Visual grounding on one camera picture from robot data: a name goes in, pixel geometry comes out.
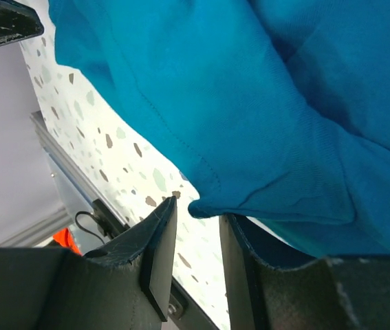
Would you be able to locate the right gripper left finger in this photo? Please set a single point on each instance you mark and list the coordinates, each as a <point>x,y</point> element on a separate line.
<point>124,284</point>

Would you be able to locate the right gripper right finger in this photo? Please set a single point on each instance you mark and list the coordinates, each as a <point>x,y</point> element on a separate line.
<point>270,285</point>

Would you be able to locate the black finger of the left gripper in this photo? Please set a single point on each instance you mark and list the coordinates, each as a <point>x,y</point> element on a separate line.
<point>18,22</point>

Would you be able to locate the blue t shirt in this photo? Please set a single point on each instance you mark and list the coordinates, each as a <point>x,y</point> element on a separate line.
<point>276,110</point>

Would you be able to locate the orange plastic basket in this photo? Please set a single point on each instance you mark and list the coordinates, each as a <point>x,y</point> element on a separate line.
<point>65,239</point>

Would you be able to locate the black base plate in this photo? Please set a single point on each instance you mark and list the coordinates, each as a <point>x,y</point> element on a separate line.
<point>185,313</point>

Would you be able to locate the aluminium frame rail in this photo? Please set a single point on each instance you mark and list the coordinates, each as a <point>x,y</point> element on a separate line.
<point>75,190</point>

